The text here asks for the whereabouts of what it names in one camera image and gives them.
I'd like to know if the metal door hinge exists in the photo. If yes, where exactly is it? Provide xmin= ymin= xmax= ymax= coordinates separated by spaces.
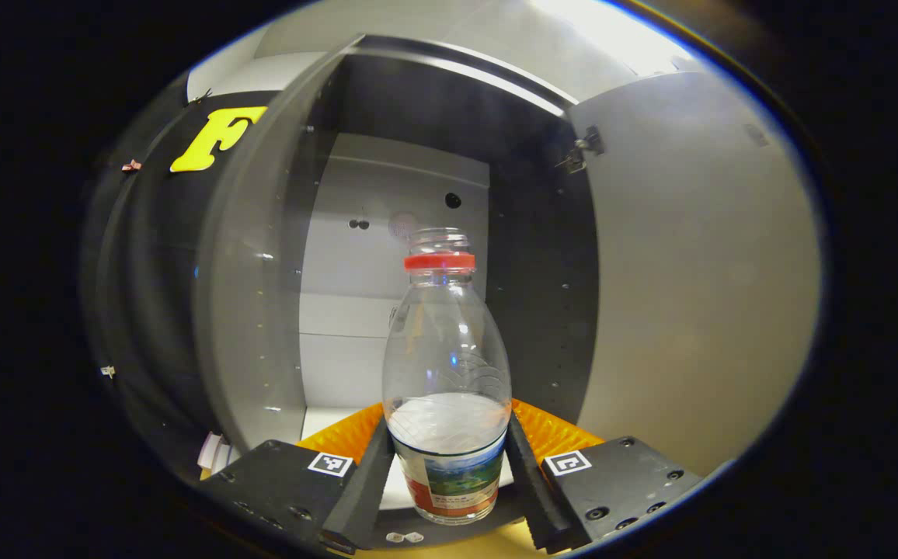
xmin=556 ymin=126 xmax=605 ymax=173

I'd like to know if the white book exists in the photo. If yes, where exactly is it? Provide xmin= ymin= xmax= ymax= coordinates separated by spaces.
xmin=197 ymin=432 xmax=236 ymax=474

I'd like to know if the long ceiling light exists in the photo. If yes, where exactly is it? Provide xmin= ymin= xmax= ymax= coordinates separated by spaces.
xmin=531 ymin=0 xmax=698 ymax=75

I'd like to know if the beige cabinet door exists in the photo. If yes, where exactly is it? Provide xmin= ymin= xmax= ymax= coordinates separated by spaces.
xmin=569 ymin=71 xmax=823 ymax=478

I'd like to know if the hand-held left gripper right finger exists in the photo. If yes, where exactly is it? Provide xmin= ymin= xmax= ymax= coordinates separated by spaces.
xmin=505 ymin=398 xmax=706 ymax=555

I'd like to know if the clear plastic bottle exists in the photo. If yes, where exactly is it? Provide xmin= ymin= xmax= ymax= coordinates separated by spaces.
xmin=381 ymin=227 xmax=513 ymax=526

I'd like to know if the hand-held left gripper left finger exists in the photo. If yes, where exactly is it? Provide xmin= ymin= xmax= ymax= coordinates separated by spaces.
xmin=199 ymin=401 xmax=397 ymax=556

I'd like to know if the dark grey cabinet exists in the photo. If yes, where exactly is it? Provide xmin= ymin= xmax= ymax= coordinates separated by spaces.
xmin=193 ymin=35 xmax=601 ymax=513

